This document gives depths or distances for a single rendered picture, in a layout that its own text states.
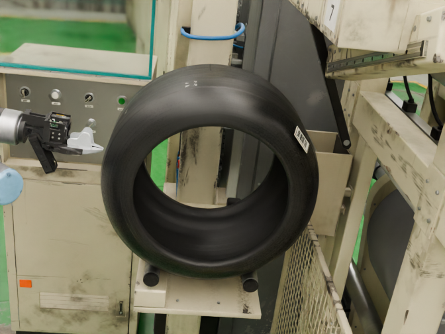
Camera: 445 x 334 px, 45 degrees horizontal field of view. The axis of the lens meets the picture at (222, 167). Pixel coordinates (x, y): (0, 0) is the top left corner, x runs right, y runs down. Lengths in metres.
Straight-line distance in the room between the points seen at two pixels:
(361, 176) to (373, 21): 0.84
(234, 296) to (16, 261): 1.07
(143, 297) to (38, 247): 0.86
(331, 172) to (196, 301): 0.58
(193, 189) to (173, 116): 0.56
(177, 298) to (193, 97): 0.63
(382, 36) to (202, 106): 0.46
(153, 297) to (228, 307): 0.22
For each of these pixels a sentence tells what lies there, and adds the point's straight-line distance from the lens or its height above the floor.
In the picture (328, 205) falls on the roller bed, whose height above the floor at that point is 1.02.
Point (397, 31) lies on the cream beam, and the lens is 1.06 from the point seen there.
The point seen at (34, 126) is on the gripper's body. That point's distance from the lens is 1.47.
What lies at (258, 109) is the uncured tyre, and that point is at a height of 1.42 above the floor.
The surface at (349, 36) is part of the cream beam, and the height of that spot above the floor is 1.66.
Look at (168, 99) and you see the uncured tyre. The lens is 1.31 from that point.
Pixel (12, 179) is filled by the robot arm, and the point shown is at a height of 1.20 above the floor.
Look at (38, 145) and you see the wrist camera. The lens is 1.48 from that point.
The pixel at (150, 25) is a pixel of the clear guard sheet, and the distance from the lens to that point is 1.95.
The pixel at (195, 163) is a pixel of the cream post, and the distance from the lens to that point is 1.76.
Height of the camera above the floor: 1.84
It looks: 25 degrees down
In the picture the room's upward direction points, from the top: 7 degrees clockwise
